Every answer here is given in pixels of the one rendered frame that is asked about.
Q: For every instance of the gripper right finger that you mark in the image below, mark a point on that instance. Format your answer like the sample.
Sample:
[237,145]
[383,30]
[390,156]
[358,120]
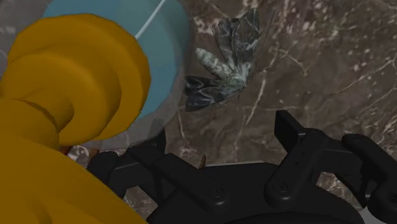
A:
[310,155]

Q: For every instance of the yellow rounded figure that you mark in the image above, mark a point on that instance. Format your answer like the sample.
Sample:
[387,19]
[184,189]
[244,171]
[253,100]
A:
[62,124]

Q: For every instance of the grey moth figure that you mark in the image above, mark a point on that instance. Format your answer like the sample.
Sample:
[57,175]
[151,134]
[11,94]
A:
[232,62]

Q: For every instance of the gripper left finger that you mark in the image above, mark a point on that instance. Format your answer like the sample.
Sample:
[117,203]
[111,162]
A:
[173,173]

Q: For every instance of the light blue glass bowl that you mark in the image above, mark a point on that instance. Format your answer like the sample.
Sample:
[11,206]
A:
[164,56]

